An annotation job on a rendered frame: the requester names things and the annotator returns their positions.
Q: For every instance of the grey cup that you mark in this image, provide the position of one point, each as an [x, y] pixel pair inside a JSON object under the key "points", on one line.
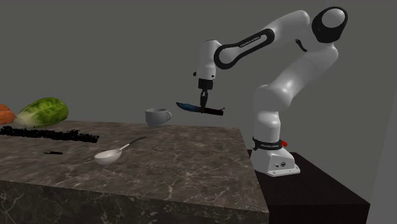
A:
{"points": [[156, 117]]}

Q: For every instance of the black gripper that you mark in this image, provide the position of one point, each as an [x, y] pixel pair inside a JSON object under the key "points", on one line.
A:
{"points": [[205, 84]]}

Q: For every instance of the small black pen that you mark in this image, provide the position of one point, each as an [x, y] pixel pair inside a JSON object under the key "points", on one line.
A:
{"points": [[53, 152]]}

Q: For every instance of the orange carrot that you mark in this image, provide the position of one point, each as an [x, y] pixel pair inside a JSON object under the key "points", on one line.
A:
{"points": [[5, 115]]}

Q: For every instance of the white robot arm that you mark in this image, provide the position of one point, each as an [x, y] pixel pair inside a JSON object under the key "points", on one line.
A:
{"points": [[288, 90]]}

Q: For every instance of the black rough strip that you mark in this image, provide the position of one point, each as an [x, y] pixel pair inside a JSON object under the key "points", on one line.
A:
{"points": [[49, 135]]}

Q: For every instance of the green cabbage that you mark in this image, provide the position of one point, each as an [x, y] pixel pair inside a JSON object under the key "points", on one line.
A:
{"points": [[42, 112]]}

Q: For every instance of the dark robot stand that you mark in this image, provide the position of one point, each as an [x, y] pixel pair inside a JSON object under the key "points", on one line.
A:
{"points": [[304, 192]]}

